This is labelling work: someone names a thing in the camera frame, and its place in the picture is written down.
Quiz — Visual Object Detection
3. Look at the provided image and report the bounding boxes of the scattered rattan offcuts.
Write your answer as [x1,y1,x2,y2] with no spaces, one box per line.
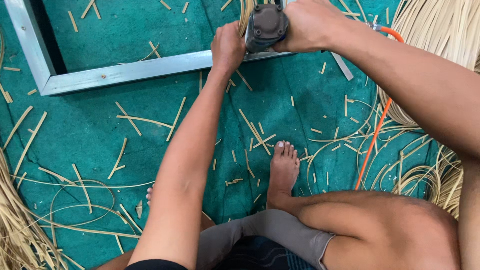
[0,0,391,233]

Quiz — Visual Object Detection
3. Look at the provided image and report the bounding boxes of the frayed heap of rattan strips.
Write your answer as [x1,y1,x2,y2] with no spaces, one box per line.
[0,148,87,270]

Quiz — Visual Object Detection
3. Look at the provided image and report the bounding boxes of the person's right hand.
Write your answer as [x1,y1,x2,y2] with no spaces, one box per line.
[273,0,352,54]

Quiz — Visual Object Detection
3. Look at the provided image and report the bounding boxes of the person's right foot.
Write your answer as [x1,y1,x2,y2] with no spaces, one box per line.
[266,140,301,211]

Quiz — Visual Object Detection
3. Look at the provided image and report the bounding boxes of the orange air hose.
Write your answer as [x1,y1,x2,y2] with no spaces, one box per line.
[354,22,405,191]

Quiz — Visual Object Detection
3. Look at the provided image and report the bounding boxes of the person's left hand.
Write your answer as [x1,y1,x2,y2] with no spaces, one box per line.
[211,21,247,76]

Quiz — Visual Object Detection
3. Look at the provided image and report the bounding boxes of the large bundle of rattan strips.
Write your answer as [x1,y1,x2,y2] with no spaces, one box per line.
[377,0,480,127]

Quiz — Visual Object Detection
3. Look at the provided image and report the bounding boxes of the grey metal frame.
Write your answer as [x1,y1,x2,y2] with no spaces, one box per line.
[4,0,297,97]

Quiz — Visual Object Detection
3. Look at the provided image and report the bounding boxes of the loose coil of rattan strips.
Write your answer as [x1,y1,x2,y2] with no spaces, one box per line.
[305,112,464,220]

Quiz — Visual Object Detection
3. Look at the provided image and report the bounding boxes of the grey shorts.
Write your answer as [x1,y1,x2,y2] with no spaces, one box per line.
[196,209,335,270]

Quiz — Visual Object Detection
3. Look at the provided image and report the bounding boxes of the grey pneumatic staple gun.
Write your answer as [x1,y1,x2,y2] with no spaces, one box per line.
[244,4,289,54]

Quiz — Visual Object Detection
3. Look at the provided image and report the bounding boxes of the grey metal bar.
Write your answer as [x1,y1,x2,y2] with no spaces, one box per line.
[330,51,354,82]

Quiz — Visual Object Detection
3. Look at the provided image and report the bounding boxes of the long looped rattan strips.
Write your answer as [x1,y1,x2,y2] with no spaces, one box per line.
[10,174,156,256]

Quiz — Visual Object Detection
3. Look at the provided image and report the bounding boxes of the person's right leg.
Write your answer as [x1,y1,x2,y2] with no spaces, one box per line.
[289,189,463,270]

